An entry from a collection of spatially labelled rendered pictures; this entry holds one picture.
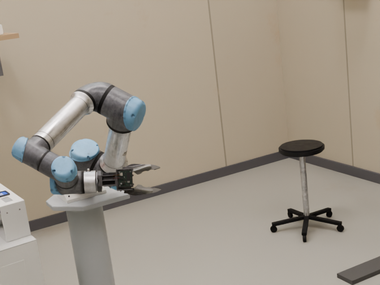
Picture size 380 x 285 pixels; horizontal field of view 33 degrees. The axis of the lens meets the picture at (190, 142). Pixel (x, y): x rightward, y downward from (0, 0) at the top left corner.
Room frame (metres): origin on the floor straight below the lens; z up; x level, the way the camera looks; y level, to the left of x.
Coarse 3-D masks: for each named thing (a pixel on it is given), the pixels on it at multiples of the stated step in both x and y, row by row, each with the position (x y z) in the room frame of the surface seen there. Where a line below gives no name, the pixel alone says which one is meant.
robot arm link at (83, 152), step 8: (72, 144) 2.54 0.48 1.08; (80, 144) 2.53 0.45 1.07; (88, 144) 2.54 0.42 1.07; (96, 144) 2.54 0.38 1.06; (72, 152) 2.50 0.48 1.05; (80, 152) 2.50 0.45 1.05; (88, 152) 2.50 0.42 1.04; (96, 152) 2.51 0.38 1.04; (80, 160) 2.49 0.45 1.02; (88, 160) 2.49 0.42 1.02; (96, 160) 2.50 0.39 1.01; (80, 168) 2.51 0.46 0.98; (88, 168) 2.49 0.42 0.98
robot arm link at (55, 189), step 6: (78, 174) 2.00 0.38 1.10; (54, 180) 1.97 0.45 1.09; (78, 180) 1.98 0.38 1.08; (54, 186) 1.97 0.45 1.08; (78, 186) 1.98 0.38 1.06; (54, 192) 1.98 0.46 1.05; (60, 192) 1.98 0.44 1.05; (66, 192) 1.98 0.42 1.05; (72, 192) 1.99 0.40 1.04; (78, 192) 1.99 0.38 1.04; (84, 192) 2.02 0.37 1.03
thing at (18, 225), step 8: (0, 184) 2.48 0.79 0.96; (0, 200) 2.27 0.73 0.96; (8, 200) 2.27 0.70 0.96; (16, 200) 2.24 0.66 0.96; (0, 208) 2.19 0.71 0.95; (8, 208) 2.20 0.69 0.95; (16, 208) 2.22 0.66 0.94; (24, 208) 2.23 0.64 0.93; (8, 216) 2.20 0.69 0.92; (16, 216) 2.22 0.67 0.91; (24, 216) 2.23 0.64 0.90; (8, 224) 2.20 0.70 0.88; (16, 224) 2.21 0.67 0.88; (24, 224) 2.23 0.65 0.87; (8, 232) 2.20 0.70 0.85; (16, 232) 2.21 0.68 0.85; (24, 232) 2.22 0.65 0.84; (8, 240) 2.19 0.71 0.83
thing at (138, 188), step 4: (136, 188) 2.01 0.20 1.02; (140, 188) 2.02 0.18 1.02; (144, 188) 2.03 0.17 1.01; (148, 188) 2.03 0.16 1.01; (152, 188) 2.04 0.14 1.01; (156, 188) 2.04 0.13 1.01; (160, 188) 2.04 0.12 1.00; (144, 192) 2.03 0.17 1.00; (148, 192) 2.03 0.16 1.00; (152, 192) 2.03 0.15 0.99
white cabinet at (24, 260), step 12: (36, 240) 2.18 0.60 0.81; (0, 252) 2.11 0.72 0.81; (12, 252) 2.14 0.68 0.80; (24, 252) 2.16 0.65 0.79; (36, 252) 2.18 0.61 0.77; (0, 264) 2.11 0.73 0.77; (12, 264) 2.13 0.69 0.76; (24, 264) 2.15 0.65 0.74; (36, 264) 2.18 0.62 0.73; (0, 276) 2.10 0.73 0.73; (12, 276) 2.13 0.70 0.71; (24, 276) 2.15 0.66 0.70; (36, 276) 2.17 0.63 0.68
